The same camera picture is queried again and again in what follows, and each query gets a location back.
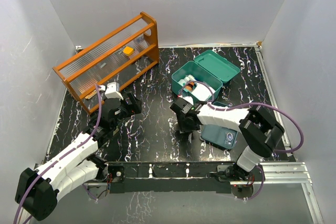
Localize black handled scissors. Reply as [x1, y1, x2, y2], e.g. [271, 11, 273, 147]
[187, 133, 193, 143]

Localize white gauze packet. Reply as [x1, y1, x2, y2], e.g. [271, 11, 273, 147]
[191, 83, 215, 101]

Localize blue-grey divider tray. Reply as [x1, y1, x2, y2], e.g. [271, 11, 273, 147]
[200, 124, 238, 151]

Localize brown medicine bottle orange cap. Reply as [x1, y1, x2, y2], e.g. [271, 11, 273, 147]
[185, 82, 196, 92]

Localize teal medicine box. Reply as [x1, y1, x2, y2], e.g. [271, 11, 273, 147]
[172, 50, 240, 103]

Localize small tape roll bag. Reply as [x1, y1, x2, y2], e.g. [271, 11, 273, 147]
[225, 132, 237, 148]

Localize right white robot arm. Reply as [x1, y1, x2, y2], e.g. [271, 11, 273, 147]
[170, 97, 285, 180]

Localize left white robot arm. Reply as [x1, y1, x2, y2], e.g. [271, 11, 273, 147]
[14, 92, 142, 223]

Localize cream medicine carton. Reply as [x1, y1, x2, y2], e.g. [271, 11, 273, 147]
[112, 128, 119, 136]

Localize white teal bottle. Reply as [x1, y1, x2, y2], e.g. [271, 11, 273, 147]
[178, 74, 195, 86]

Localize yellow-orange small block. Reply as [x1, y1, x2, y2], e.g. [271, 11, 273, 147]
[123, 46, 134, 57]

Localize orange wooden shelf rack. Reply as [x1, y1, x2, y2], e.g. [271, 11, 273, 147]
[53, 12, 160, 114]

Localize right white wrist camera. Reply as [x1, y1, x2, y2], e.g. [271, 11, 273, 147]
[182, 96, 194, 105]

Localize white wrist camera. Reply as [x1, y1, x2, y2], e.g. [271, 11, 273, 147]
[182, 96, 194, 105]
[99, 82, 123, 100]

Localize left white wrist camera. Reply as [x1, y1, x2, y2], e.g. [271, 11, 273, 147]
[99, 82, 123, 100]

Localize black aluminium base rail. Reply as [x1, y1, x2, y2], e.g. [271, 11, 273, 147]
[28, 161, 313, 196]

